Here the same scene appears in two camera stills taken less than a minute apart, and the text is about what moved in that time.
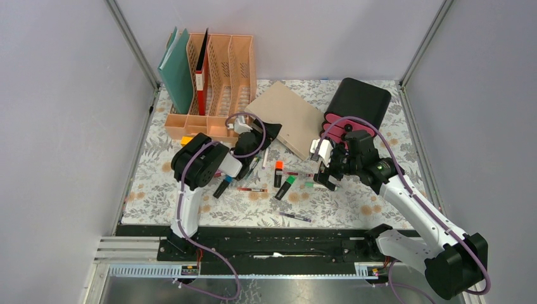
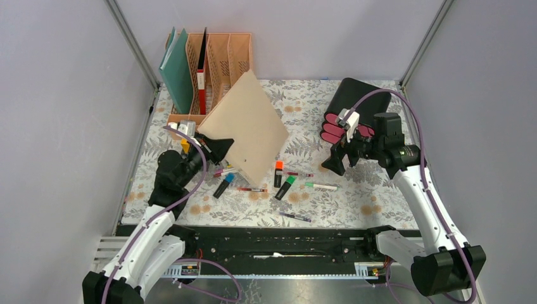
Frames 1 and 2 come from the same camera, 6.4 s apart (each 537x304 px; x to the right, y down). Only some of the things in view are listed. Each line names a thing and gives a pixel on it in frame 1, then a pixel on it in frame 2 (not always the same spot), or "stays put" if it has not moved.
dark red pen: x=295 y=173 stays put
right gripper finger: x=322 y=177 to x=334 y=163
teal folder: x=175 y=71 stays put
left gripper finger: x=271 y=132 to x=216 y=149
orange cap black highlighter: x=278 y=173 stays put
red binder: x=201 y=77 stays put
